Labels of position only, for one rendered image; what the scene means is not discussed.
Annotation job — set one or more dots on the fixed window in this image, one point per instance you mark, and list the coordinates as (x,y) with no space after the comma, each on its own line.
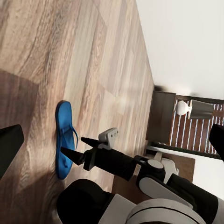
(192,136)

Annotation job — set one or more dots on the nightstand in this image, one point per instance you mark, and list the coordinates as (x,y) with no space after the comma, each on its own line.
(160,117)

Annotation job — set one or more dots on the table lamp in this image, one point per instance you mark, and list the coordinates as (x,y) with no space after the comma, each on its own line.
(197,109)

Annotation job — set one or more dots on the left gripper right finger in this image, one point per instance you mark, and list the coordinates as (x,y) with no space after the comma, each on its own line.
(217,139)

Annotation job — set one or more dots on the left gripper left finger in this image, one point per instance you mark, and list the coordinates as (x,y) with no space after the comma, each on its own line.
(11,139)

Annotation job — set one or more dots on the sandal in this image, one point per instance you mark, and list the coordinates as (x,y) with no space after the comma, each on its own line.
(65,138)

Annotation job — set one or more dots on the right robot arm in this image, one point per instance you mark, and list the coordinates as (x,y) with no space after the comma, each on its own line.
(150,179)

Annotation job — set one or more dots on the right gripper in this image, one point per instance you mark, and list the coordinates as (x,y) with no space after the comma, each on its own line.
(101,158)

